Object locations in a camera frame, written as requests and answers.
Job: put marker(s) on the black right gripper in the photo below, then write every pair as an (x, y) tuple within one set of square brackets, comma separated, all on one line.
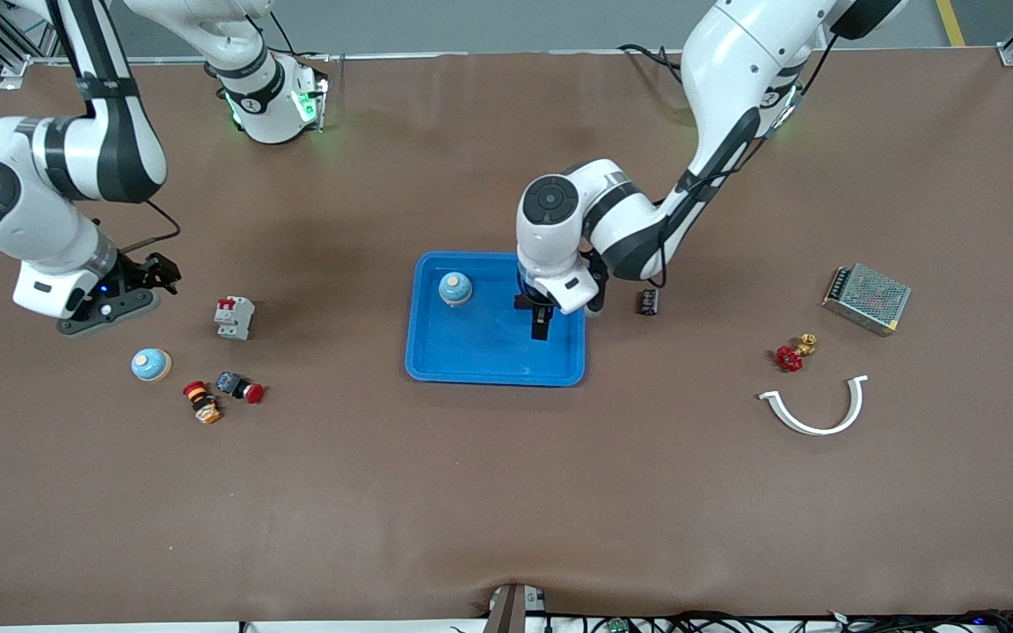
[(142, 272)]

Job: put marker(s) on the blue dome bell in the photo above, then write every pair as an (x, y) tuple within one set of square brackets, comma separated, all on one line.
[(455, 290), (150, 365)]

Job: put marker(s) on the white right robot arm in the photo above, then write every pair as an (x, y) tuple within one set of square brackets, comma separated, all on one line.
[(58, 246)]

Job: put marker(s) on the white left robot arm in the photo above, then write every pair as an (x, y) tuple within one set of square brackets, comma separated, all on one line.
[(735, 53)]

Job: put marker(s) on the blue plastic tray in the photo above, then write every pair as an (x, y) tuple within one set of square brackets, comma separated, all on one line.
[(480, 352)]

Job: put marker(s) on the white circuit breaker red switches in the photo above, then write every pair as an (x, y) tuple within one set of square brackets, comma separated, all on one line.
[(234, 318)]

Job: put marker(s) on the red orange emergency stop button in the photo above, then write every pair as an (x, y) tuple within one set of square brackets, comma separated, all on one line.
[(205, 406)]

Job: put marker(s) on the brown table mat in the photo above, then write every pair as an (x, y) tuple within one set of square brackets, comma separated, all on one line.
[(471, 483)]

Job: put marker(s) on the white curved plastic clamp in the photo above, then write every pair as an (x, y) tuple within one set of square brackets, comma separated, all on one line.
[(816, 431)]

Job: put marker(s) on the metal mesh power supply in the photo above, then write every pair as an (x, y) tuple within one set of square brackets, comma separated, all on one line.
[(867, 299)]

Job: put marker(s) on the red button grey switch block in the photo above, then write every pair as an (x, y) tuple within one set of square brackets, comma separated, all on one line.
[(229, 384)]

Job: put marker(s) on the metal table edge bracket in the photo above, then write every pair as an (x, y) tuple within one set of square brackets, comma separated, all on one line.
[(511, 611)]

